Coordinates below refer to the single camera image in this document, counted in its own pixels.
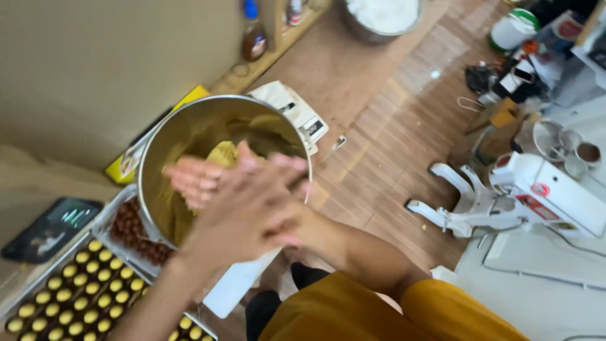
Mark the person's left hand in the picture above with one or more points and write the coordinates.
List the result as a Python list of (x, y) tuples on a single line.
[(246, 213)]

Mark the person's right hand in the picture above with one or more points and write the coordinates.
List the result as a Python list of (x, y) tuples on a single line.
[(194, 182)]

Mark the person's right fingers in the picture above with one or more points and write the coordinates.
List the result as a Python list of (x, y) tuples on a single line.
[(189, 182)]

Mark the person's left fingers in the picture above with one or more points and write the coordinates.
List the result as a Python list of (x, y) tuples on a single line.
[(279, 165)]

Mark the yellow cookie dough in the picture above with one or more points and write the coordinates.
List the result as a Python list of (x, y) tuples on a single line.
[(222, 152)]

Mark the large steel mixing bowl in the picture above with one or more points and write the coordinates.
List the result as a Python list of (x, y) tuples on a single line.
[(189, 128)]

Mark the white paper bag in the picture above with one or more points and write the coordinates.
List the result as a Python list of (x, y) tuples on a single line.
[(293, 106)]

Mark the small metal clip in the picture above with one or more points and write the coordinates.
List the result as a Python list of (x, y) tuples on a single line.
[(339, 142)]

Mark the yellow cardboard box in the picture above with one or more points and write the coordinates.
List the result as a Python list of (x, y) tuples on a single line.
[(124, 165)]

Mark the heap of brown chocolate balls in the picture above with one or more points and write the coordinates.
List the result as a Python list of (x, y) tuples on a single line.
[(135, 234)]

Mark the clear plastic container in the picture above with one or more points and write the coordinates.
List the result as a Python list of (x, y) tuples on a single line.
[(106, 218)]

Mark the white plastic board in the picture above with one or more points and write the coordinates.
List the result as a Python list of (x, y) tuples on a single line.
[(236, 284)]

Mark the wooden shelf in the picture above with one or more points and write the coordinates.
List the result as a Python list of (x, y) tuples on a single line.
[(270, 52)]

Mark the brown bottle with blue cap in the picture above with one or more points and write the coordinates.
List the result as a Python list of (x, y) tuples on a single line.
[(254, 40)]

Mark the black digital scale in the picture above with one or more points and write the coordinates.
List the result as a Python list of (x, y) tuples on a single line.
[(52, 229)]

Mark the black trousers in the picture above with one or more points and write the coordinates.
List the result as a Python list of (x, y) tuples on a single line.
[(265, 312)]

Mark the small bottle with red label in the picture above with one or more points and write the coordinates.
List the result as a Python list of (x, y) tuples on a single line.
[(295, 12)]

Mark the rows of yellow-topped cookies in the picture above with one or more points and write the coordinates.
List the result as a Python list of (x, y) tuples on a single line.
[(80, 293)]

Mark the orange garment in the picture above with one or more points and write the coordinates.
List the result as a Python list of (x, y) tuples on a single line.
[(360, 312)]

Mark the white flour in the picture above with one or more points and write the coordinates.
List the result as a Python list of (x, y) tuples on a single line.
[(383, 14)]

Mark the metal baking tray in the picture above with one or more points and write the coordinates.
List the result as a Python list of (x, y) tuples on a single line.
[(28, 279)]

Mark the brown cardboard box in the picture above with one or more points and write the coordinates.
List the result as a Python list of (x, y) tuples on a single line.
[(504, 112)]

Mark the heap of kitchen clutter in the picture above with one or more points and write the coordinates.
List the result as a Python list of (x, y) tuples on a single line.
[(516, 78)]

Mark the white stand mixer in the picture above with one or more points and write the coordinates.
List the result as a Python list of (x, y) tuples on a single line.
[(544, 194)]

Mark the white tub with green lid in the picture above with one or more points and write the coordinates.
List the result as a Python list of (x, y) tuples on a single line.
[(511, 31)]

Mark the cluster of metal measuring cups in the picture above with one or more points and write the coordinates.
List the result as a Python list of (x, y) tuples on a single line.
[(558, 142)]

